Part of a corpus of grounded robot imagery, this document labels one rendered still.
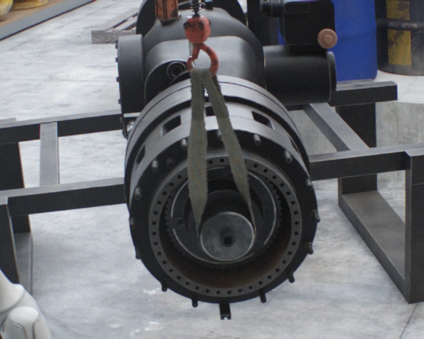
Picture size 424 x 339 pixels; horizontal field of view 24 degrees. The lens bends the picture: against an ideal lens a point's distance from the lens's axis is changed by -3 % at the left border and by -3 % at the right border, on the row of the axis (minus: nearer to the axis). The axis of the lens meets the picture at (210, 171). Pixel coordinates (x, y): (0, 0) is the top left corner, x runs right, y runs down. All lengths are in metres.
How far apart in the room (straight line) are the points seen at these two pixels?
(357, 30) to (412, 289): 1.84
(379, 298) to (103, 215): 1.66
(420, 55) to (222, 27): 1.97
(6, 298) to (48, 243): 2.68
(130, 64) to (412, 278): 1.40
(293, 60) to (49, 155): 1.05
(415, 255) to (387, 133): 1.42
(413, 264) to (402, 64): 1.97
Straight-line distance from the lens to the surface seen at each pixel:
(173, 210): 2.85
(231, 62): 3.69
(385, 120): 5.38
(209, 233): 2.72
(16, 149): 4.82
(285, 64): 4.16
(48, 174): 4.02
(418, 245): 4.09
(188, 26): 2.55
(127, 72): 4.05
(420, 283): 4.16
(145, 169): 2.78
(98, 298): 4.40
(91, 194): 3.82
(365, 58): 5.62
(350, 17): 5.50
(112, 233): 5.04
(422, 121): 5.34
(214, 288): 2.85
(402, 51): 5.82
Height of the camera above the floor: 1.93
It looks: 20 degrees down
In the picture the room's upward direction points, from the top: 4 degrees counter-clockwise
